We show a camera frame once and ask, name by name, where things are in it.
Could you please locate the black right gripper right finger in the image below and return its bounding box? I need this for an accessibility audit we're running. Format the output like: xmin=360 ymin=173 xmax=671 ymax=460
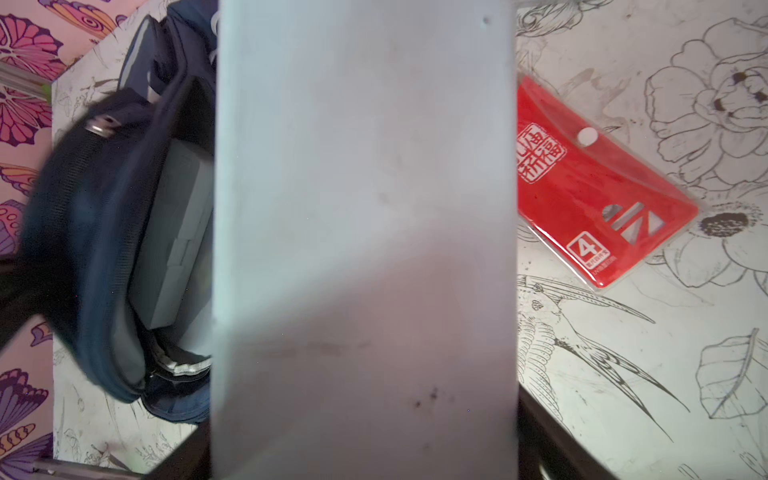
xmin=517 ymin=386 xmax=617 ymax=480

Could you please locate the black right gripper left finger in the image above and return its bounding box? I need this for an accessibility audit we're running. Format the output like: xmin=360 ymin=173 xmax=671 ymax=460
xmin=143 ymin=420 xmax=212 ymax=480

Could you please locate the navy blue student backpack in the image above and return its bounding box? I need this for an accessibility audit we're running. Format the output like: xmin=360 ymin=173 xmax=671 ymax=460
xmin=1 ymin=1 xmax=219 ymax=424

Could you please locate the white rectangular eraser case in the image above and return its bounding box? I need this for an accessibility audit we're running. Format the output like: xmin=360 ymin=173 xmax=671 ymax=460
xmin=212 ymin=1 xmax=518 ymax=479

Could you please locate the red booklet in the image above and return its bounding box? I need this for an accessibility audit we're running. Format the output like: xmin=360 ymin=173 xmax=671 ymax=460
xmin=516 ymin=74 xmax=701 ymax=290

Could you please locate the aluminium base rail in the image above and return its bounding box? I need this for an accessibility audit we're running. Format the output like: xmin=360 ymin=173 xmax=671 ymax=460
xmin=30 ymin=458 xmax=143 ymax=480

